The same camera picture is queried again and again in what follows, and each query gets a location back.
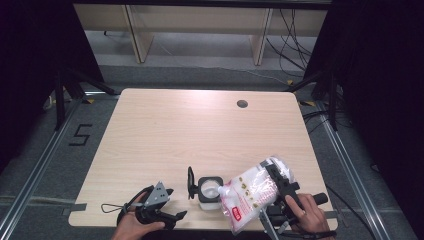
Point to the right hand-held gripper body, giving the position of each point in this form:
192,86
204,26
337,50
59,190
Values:
275,216

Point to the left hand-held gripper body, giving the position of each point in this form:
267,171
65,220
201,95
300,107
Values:
156,197

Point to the glass jar with black lid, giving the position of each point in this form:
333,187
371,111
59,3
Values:
202,199

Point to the red and white sugar pouch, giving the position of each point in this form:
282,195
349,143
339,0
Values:
246,196

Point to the person's right hand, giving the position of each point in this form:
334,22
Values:
311,216

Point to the person's left hand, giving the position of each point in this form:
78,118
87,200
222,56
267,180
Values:
133,230

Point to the grey tape piece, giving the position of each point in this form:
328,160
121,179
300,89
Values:
75,208
330,214

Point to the yellow tape piece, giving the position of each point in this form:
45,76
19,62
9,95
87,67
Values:
290,81
88,100
308,103

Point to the black tripod stand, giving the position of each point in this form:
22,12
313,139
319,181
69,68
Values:
60,100
331,100

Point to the black curtain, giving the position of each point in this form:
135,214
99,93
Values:
383,83
30,50

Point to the light wooden shelf unit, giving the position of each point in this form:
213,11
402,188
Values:
143,30

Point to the aluminium floor rail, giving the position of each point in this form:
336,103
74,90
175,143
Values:
40,170
350,173

